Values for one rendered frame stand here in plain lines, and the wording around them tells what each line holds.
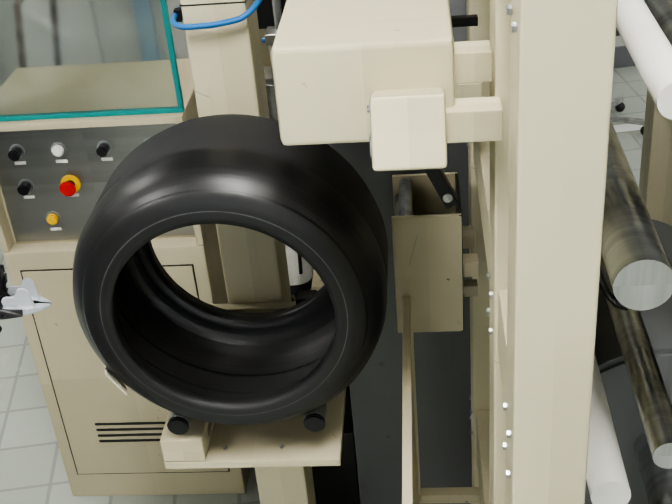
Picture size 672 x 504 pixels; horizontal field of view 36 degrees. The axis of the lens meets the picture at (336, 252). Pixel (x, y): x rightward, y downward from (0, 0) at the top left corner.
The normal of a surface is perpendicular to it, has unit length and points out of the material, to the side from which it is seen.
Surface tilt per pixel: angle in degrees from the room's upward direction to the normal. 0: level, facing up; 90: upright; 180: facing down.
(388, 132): 72
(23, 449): 0
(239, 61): 90
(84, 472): 90
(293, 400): 99
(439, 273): 90
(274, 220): 81
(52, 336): 90
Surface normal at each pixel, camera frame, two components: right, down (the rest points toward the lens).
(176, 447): -0.06, 0.52
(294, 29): -0.07, -0.85
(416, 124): -0.07, 0.24
